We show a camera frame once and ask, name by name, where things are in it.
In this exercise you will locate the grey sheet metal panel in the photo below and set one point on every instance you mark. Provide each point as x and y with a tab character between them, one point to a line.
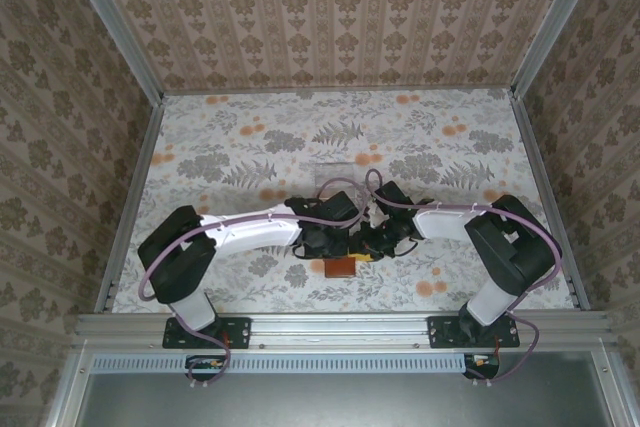
350	399

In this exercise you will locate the aluminium front frame rail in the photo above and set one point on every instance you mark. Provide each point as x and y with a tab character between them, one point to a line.
340	329

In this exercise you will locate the aluminium side rail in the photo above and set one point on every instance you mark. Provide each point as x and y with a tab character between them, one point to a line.
547	197
132	202

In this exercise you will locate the clear acrylic card stand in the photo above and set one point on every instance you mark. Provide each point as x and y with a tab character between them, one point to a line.
336	172

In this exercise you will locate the aluminium frame post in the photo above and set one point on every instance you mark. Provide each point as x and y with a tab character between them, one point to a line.
555	27
115	27

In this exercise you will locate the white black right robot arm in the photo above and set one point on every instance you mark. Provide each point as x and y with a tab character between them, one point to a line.
440	224

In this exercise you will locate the small black connector board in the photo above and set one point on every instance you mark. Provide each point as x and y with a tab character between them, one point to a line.
482	366
205	367

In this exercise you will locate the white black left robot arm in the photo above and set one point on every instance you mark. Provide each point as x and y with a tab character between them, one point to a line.
250	234

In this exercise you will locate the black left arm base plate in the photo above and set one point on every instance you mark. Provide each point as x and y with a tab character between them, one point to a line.
235	332

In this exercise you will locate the brown leather card holder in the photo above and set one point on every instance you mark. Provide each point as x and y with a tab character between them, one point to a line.
340	268

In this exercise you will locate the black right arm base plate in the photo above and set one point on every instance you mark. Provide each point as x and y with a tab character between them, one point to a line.
442	332

